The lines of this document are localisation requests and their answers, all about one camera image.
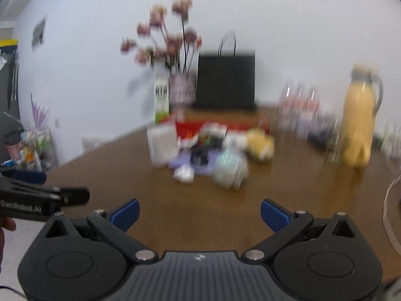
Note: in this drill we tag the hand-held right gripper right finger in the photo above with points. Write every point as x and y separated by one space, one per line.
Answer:
275 214

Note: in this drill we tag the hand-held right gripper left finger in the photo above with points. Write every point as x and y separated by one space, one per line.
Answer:
127 214

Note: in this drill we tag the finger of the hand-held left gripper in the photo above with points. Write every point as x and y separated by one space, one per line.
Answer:
31 177
75 196

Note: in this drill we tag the shiny green plastic packet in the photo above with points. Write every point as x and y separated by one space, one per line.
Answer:
230 169

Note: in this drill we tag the small white cup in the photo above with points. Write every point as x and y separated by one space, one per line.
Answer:
183 174

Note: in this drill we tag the yellow sponge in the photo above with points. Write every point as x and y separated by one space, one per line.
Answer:
260 145

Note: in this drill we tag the white plastic box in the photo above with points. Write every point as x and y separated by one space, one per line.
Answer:
161 145

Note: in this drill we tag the white oval case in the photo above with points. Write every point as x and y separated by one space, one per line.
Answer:
235 139

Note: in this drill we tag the red cardboard box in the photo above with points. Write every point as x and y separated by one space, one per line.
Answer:
188 128

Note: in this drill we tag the person's left hand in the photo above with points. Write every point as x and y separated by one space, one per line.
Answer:
7 224

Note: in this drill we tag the cluttered storage cart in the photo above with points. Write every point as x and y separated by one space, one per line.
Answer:
31 153

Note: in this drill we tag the white vent panel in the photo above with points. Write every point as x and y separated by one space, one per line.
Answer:
91 144

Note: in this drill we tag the dark blue case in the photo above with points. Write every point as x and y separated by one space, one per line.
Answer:
318 138

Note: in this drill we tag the dark grey cabinet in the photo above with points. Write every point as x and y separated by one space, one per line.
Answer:
7 78

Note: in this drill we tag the white and green milk carton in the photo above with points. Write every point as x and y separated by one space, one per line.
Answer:
162 100

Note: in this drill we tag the yellow thermos jug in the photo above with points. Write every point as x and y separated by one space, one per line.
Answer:
357 109

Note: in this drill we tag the patterned purple vase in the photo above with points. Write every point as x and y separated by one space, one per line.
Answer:
183 89

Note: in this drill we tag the black paper bag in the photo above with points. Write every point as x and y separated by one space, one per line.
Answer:
225 81

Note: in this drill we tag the pink artificial flowers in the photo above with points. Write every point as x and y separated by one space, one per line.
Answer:
158 14

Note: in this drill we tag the purple wall decal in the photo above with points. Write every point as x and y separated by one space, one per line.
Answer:
37 113

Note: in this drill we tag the framed wall picture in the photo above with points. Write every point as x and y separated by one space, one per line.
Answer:
39 33

